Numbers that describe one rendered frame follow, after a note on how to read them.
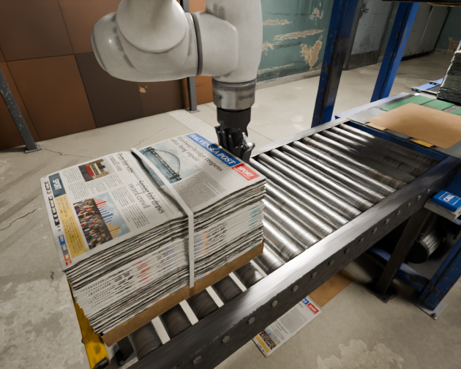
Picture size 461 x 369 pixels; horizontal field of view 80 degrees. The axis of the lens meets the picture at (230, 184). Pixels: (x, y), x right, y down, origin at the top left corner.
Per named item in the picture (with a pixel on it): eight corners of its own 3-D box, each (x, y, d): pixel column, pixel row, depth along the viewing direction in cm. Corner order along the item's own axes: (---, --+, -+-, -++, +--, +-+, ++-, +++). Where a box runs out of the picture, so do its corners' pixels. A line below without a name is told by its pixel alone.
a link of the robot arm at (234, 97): (228, 86, 50) (228, 117, 54) (265, 78, 54) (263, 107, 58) (203, 75, 56) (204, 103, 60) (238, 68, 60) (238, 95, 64)
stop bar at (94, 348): (91, 376, 47) (88, 372, 46) (53, 229, 76) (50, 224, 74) (111, 364, 48) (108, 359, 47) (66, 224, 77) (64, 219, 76)
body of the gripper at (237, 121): (208, 102, 60) (210, 140, 65) (231, 115, 54) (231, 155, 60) (235, 95, 63) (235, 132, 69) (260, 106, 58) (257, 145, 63)
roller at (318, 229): (325, 251, 76) (329, 238, 73) (227, 174, 107) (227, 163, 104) (337, 243, 78) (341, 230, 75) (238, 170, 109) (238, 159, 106)
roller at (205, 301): (200, 329, 55) (218, 310, 56) (124, 206, 86) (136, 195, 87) (210, 333, 58) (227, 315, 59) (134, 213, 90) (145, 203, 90)
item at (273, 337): (266, 359, 122) (266, 357, 121) (230, 309, 141) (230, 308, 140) (321, 312, 139) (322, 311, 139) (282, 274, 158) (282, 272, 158)
